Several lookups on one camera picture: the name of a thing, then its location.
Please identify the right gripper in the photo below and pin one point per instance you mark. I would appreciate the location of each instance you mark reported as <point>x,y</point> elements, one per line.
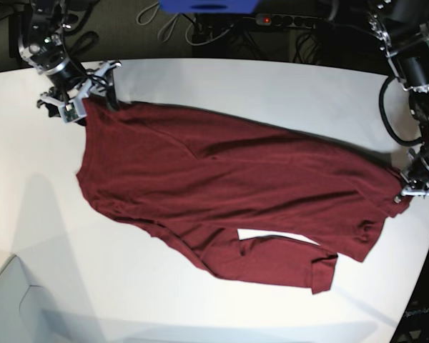
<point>73,89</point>

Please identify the dark red t-shirt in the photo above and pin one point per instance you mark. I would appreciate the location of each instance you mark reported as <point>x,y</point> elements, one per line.
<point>241,200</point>

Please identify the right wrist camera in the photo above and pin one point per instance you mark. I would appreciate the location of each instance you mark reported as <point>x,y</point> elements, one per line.
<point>69,115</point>

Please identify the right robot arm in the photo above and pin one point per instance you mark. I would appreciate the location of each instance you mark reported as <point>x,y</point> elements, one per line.
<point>45,25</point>

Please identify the black power strip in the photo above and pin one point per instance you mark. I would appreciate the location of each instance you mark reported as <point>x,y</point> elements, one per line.
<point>285,22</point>

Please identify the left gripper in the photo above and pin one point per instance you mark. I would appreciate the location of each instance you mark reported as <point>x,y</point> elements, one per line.
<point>416,178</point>

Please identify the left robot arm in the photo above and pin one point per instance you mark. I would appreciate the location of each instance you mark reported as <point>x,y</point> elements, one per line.
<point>403,31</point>

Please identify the blue box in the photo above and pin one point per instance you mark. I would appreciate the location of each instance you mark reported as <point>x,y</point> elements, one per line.
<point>209,6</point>

